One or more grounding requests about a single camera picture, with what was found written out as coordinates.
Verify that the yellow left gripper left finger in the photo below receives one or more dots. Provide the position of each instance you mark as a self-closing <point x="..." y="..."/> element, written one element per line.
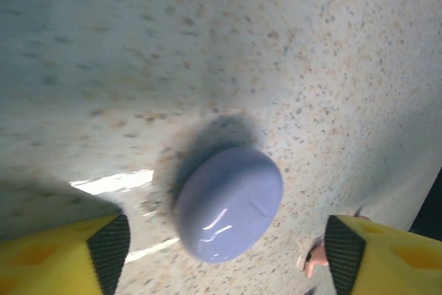
<point x="45" y="264"/>

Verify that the lavender earbud charging case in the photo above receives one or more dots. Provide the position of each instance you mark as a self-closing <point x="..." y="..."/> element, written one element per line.
<point x="231" y="205"/>

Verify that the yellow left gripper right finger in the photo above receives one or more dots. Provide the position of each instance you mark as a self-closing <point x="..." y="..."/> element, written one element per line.
<point x="397" y="264"/>

